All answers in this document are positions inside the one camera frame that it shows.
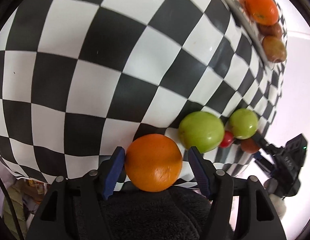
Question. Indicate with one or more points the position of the red apple on plate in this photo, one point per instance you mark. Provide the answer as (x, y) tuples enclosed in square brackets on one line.
[(270, 30)]

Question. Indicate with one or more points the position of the dark red orange tomato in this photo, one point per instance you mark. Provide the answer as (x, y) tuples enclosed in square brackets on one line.
[(249, 146)]

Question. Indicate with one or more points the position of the floral white oval plate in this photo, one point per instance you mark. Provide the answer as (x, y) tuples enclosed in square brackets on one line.
[(250, 31)]

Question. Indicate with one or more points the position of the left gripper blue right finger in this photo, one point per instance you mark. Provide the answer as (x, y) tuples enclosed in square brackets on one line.
[(203, 171)]

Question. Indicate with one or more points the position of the large orange on plate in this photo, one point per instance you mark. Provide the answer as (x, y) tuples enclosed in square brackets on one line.
[(263, 12)]

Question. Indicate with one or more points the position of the red cherry tomato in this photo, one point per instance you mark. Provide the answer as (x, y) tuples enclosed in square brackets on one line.
[(227, 140)]

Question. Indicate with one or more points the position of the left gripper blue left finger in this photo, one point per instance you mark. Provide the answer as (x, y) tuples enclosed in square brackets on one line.
[(112, 171)]

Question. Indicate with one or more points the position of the small green apple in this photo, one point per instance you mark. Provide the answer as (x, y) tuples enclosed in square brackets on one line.
[(243, 123)]

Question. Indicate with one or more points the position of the black white checkered cloth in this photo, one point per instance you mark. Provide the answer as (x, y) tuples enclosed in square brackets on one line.
[(79, 78)]

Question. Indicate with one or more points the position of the brownish green apple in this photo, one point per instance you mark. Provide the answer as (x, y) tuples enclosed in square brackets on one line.
[(274, 49)]

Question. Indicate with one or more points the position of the large green apple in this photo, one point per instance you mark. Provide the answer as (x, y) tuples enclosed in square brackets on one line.
[(203, 130)]

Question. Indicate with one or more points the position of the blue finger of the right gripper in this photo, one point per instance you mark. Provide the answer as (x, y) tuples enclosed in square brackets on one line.
[(260, 141)]

